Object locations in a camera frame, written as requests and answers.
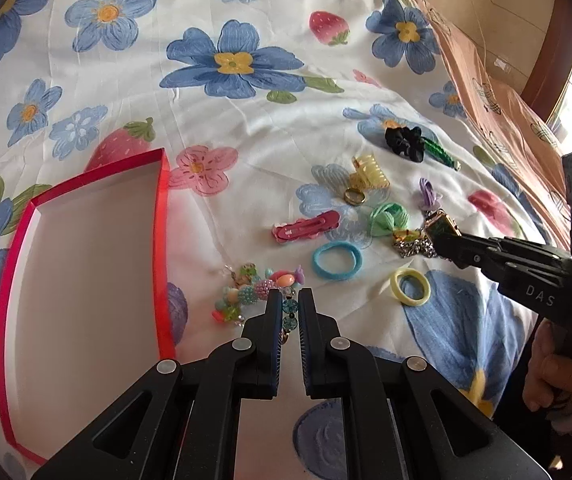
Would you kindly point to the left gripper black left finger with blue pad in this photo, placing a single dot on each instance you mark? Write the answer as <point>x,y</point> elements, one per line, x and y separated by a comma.
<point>179,421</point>

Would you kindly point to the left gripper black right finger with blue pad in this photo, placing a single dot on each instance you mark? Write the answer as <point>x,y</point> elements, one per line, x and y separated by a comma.
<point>401,420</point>

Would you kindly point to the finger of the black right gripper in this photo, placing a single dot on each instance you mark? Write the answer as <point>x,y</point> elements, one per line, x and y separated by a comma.
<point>505,247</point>
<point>446,247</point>

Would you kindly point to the rhinestone bow hair clip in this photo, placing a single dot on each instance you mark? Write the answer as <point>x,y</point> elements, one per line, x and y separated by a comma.
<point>410,243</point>

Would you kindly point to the yellow claw hair clip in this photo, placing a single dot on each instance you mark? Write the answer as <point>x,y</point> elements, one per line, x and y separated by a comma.
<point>367,174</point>

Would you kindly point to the pink snap hair clip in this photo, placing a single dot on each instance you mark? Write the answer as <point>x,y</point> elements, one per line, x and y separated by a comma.
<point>306,228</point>

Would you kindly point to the gold green-faced wristwatch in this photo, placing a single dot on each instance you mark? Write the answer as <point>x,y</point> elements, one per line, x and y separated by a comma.
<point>438,223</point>

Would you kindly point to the person's right hand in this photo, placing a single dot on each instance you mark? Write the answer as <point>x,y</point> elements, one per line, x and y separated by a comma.
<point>549,377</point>

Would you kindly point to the green leaf hair clip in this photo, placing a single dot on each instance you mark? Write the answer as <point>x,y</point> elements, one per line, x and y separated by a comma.
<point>435,150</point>

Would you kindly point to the black scrunchie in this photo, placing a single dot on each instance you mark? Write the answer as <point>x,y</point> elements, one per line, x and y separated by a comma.
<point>406,142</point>

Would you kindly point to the red shallow cardboard box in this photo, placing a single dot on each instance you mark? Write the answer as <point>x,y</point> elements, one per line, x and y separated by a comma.
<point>83,301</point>

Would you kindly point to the floral white bed sheet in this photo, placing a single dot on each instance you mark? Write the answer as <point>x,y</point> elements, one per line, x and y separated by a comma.
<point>260,106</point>

